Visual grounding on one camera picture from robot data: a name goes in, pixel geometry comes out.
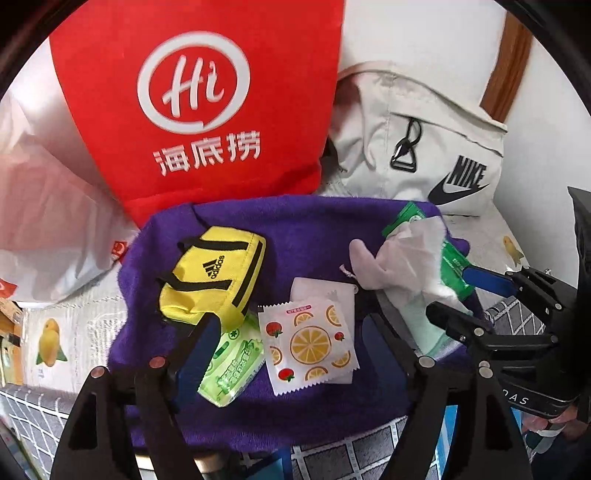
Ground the yellow mini bag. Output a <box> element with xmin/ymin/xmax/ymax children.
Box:
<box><xmin>156</xmin><ymin>225</ymin><xmax>269</xmax><ymax>329</ymax></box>

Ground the purple towel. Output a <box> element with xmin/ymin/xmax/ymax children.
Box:
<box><xmin>107</xmin><ymin>196</ymin><xmax>485</xmax><ymax>455</ymax></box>

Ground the green packet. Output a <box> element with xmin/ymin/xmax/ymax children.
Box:
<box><xmin>381</xmin><ymin>202</ymin><xmax>476</xmax><ymax>298</ymax></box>

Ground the translucent drawstring pouch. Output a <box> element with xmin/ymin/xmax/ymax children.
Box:
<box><xmin>341</xmin><ymin>237</ymin><xmax>393</xmax><ymax>291</ymax></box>

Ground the fruit print packet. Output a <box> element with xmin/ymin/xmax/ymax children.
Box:
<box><xmin>257</xmin><ymin>299</ymin><xmax>361</xmax><ymax>398</ymax></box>

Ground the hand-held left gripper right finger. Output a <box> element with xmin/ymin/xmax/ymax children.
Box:
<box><xmin>362</xmin><ymin>311</ymin><xmax>534</xmax><ymax>480</ymax></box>

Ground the brown patterned box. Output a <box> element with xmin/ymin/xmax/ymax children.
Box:
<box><xmin>0</xmin><ymin>298</ymin><xmax>26</xmax><ymax>386</ymax></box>

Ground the wooden door frame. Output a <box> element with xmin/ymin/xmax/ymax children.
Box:
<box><xmin>480</xmin><ymin>11</ymin><xmax>534</xmax><ymax>125</ymax></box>

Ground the red paper bag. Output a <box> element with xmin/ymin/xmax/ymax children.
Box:
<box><xmin>48</xmin><ymin>0</ymin><xmax>346</xmax><ymax>229</ymax></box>

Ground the grey waist bag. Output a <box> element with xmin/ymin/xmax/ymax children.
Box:
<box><xmin>318</xmin><ymin>60</ymin><xmax>509</xmax><ymax>215</ymax></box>

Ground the white packet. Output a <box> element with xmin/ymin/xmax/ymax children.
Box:
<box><xmin>291</xmin><ymin>276</ymin><xmax>355</xmax><ymax>319</ymax></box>

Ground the person's right hand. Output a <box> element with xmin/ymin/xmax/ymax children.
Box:
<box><xmin>524</xmin><ymin>392</ymin><xmax>591</xmax><ymax>437</ymax></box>

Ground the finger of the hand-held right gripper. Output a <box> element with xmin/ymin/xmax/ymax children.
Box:
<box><xmin>461</xmin><ymin>264</ymin><xmax>573</xmax><ymax>324</ymax></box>
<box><xmin>426</xmin><ymin>302</ymin><xmax>561</xmax><ymax>365</ymax></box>

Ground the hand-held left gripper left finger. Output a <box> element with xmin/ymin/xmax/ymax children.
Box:
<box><xmin>48</xmin><ymin>314</ymin><xmax>222</xmax><ymax>480</ymax></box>

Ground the white plastic shopping bag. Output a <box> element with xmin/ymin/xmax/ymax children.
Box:
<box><xmin>0</xmin><ymin>90</ymin><xmax>139</xmax><ymax>305</ymax></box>

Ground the light green pocket tissue pack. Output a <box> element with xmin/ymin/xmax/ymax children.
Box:
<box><xmin>198</xmin><ymin>310</ymin><xmax>266</xmax><ymax>408</ymax></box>

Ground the grey checked blanket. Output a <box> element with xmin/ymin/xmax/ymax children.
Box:
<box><xmin>0</xmin><ymin>295</ymin><xmax>527</xmax><ymax>480</ymax></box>

